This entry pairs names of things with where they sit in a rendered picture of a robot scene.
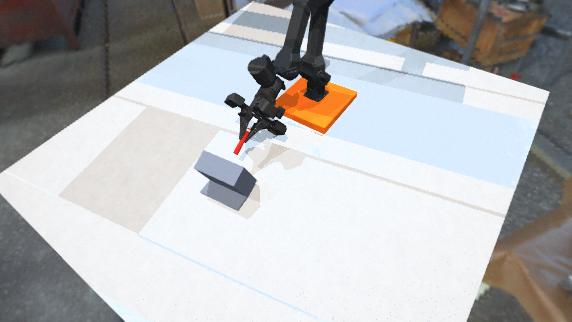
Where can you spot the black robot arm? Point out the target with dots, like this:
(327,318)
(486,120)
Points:
(288,63)

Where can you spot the blue-grey sloped panel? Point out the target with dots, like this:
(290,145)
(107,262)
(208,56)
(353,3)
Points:
(229,183)

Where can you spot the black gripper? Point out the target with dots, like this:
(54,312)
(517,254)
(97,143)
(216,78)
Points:
(247,113)

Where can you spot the red peg with white band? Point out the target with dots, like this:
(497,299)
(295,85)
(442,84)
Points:
(241,142)

